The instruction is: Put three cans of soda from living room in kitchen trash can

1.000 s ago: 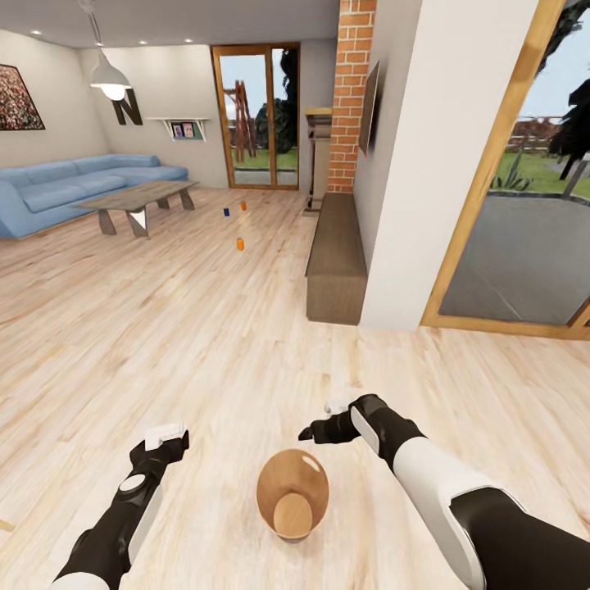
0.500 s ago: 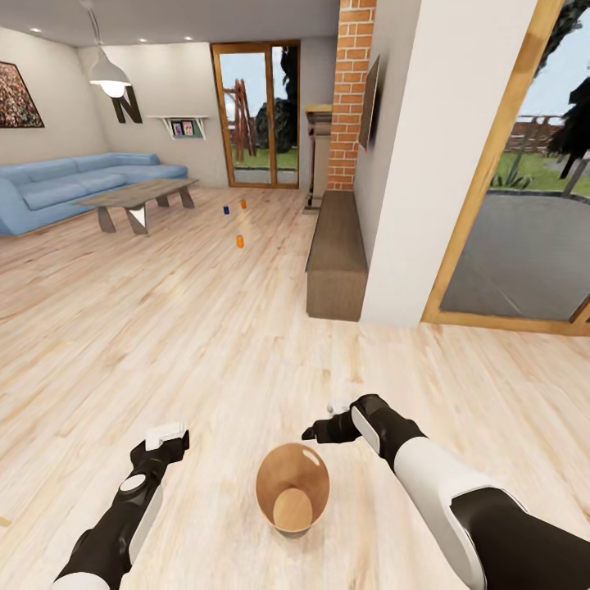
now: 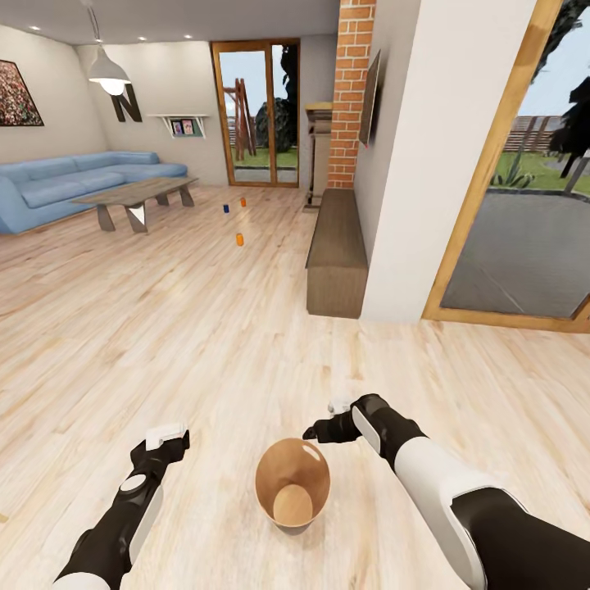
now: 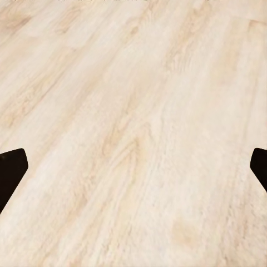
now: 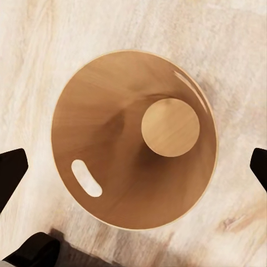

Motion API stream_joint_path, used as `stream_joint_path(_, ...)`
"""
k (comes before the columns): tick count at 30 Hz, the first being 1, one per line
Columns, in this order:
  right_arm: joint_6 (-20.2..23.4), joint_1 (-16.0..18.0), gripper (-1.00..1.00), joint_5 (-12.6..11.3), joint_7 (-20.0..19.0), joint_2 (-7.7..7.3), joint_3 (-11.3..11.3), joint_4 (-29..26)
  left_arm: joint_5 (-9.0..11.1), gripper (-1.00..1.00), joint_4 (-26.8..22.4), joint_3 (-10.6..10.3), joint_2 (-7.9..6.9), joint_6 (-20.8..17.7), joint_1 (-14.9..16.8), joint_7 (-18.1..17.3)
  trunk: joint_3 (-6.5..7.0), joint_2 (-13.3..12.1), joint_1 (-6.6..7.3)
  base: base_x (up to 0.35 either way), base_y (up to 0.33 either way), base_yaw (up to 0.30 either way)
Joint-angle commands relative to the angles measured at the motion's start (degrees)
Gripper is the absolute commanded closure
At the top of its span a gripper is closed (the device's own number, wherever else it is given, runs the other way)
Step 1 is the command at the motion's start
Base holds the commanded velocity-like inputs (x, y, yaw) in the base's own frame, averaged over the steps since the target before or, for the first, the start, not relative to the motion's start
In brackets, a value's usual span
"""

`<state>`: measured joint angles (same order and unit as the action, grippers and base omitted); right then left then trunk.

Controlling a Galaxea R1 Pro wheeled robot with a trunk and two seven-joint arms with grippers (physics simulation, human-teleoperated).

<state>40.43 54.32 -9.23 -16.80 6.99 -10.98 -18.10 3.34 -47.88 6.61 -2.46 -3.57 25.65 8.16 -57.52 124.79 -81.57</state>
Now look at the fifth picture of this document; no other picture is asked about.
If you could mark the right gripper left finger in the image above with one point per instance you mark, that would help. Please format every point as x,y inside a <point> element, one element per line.
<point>13,166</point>

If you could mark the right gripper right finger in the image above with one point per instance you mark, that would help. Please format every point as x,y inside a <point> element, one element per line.
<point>258,165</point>

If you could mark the trash can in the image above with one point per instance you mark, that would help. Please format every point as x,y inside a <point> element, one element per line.
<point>146,133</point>

